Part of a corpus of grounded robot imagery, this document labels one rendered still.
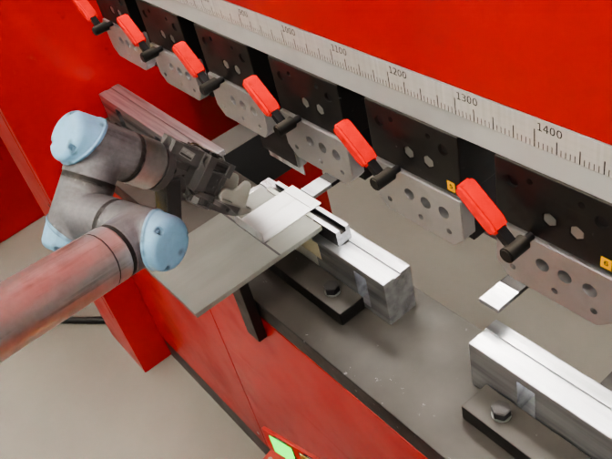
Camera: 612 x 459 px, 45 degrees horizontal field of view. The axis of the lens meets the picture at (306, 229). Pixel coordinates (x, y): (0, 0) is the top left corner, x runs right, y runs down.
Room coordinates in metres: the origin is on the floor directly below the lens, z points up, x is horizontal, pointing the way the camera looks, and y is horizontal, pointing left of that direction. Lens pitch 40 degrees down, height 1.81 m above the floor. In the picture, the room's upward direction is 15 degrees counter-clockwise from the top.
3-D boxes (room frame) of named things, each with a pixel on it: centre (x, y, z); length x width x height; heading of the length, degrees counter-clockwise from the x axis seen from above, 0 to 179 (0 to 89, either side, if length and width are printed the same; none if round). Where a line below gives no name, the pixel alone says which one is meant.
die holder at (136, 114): (1.54, 0.27, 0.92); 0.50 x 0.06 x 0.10; 29
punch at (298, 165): (1.06, 0.00, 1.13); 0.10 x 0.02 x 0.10; 29
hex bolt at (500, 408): (0.59, -0.19, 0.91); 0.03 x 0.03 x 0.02
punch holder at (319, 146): (0.90, -0.08, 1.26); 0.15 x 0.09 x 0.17; 29
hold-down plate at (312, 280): (1.00, 0.03, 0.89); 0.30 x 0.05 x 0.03; 29
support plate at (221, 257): (0.99, 0.13, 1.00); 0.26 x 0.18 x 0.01; 119
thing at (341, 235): (1.04, -0.01, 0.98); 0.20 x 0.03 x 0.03; 29
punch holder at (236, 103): (1.08, 0.02, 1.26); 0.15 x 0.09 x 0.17; 29
